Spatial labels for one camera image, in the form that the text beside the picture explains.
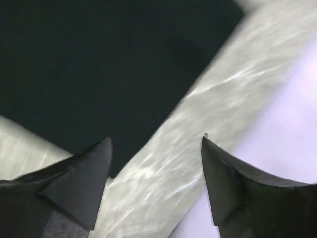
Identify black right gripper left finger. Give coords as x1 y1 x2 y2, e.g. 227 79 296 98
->
0 138 112 238

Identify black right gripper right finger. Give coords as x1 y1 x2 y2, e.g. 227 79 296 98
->
201 137 317 238

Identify black t shirt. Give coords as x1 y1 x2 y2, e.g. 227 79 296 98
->
0 0 244 177

